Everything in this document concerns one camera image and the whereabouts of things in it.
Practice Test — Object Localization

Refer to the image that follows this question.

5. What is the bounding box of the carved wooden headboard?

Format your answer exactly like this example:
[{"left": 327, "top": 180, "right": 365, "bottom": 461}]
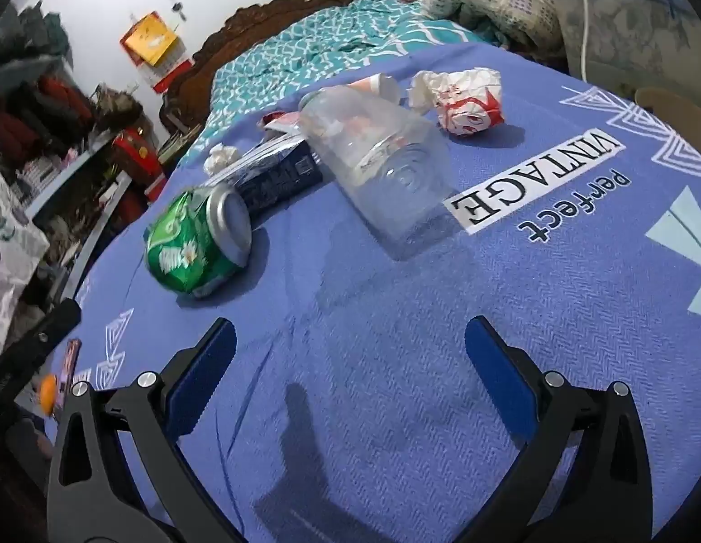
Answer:
[{"left": 158, "top": 0, "right": 354, "bottom": 137}]

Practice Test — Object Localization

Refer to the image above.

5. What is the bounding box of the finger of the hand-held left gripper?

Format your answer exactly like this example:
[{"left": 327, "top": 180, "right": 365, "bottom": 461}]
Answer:
[{"left": 0, "top": 300, "right": 82, "bottom": 402}]

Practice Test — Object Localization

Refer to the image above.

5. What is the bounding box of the brown handbag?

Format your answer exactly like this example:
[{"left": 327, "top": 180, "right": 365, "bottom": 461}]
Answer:
[{"left": 93, "top": 84, "right": 144, "bottom": 131}]

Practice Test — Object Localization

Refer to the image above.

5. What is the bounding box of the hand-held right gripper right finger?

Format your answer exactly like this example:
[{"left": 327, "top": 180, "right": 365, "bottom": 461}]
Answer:
[{"left": 464, "top": 315, "right": 653, "bottom": 543}]

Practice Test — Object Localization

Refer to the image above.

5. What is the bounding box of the crumpled red white paper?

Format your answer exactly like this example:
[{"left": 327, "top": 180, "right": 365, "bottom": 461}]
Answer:
[{"left": 408, "top": 68, "right": 505, "bottom": 138}]

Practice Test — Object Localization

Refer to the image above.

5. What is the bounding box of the teal patterned bedsheet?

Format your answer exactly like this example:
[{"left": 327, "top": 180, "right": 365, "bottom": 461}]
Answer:
[{"left": 177, "top": 0, "right": 487, "bottom": 167}]

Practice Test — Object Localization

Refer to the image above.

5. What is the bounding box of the dark blue carton box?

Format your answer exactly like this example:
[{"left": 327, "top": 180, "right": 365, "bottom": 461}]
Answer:
[{"left": 203, "top": 130, "right": 324, "bottom": 219}]

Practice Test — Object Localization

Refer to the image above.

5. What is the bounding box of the pink white paper cup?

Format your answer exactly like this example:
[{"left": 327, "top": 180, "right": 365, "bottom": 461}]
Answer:
[{"left": 344, "top": 73, "right": 402, "bottom": 104}]

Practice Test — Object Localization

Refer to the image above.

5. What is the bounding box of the grey shelf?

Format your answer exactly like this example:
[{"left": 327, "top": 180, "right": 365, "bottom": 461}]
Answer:
[{"left": 22, "top": 124, "right": 136, "bottom": 295}]

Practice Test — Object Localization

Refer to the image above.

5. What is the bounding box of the dark green bag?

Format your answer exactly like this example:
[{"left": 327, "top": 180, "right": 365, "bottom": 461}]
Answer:
[{"left": 16, "top": 8, "right": 74, "bottom": 69}]

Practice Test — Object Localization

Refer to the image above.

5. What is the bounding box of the white printed cloth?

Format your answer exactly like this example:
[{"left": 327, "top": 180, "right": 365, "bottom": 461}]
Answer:
[{"left": 0, "top": 158, "right": 48, "bottom": 352}]

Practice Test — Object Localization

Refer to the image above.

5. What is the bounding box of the brown cardboard piece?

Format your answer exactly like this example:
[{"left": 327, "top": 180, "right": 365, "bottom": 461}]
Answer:
[{"left": 636, "top": 87, "right": 701, "bottom": 142}]

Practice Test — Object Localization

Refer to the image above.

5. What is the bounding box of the clear plastic cup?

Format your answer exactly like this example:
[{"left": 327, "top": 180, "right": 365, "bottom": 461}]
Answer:
[{"left": 298, "top": 87, "right": 458, "bottom": 255}]

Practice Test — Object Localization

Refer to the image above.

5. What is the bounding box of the pile of dark red clothes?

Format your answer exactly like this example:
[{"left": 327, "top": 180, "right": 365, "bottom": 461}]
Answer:
[{"left": 0, "top": 73, "right": 96, "bottom": 165}]

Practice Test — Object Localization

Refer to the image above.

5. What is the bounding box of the small pink printed packet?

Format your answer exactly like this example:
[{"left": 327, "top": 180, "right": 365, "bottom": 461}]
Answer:
[{"left": 62, "top": 338, "right": 82, "bottom": 391}]

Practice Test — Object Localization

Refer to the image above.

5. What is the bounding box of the clear plastic storage bin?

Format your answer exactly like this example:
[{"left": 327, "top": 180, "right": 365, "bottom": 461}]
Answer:
[{"left": 531, "top": 0, "right": 701, "bottom": 103}]

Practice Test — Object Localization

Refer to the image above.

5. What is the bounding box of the white cable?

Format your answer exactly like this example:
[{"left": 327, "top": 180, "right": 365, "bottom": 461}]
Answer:
[{"left": 579, "top": 0, "right": 597, "bottom": 80}]

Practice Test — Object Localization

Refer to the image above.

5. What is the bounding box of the red gift box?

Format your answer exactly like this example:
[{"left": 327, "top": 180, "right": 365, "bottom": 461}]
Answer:
[{"left": 113, "top": 130, "right": 164, "bottom": 201}]

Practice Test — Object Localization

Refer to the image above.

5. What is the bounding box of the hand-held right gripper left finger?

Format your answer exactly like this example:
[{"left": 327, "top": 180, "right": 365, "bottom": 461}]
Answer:
[{"left": 46, "top": 317, "right": 255, "bottom": 543}]

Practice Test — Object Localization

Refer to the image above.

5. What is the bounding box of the small red white packet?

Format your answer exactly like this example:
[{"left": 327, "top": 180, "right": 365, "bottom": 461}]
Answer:
[{"left": 262, "top": 110, "right": 303, "bottom": 131}]

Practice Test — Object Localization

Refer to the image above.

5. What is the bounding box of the green drink can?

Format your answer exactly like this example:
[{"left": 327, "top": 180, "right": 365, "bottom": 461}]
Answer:
[{"left": 145, "top": 184, "right": 254, "bottom": 300}]

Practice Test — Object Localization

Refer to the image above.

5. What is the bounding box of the crumpled white tissue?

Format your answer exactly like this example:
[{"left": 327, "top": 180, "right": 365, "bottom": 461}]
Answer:
[{"left": 203, "top": 144, "right": 241, "bottom": 176}]

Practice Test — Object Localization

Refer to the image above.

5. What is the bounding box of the yellow paper bag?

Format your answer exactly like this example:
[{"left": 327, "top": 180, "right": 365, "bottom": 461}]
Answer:
[{"left": 119, "top": 11, "right": 178, "bottom": 66}]

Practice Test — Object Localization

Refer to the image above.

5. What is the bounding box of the orange round object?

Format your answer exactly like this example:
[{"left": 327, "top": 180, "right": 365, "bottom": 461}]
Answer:
[{"left": 36, "top": 374, "right": 60, "bottom": 411}]

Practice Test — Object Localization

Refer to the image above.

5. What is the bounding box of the blue printed blanket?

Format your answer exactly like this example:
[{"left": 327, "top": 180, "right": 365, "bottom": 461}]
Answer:
[{"left": 73, "top": 39, "right": 701, "bottom": 543}]

